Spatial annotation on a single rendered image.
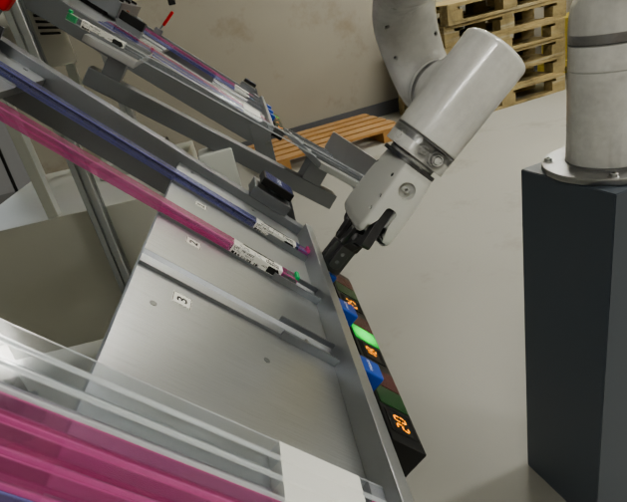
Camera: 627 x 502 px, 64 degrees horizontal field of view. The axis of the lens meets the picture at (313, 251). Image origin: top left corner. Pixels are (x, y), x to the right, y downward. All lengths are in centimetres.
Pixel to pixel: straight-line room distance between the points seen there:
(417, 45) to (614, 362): 60
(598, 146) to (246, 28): 375
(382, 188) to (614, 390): 58
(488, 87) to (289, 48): 392
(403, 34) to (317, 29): 391
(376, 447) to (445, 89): 40
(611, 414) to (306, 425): 75
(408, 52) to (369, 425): 47
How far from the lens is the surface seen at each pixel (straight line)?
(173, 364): 33
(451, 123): 61
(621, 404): 105
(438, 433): 138
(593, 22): 82
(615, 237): 84
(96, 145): 71
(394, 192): 60
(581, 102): 85
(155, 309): 37
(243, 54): 438
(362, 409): 40
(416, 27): 68
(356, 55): 472
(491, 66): 62
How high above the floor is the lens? 101
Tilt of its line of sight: 25 degrees down
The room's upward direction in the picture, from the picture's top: 13 degrees counter-clockwise
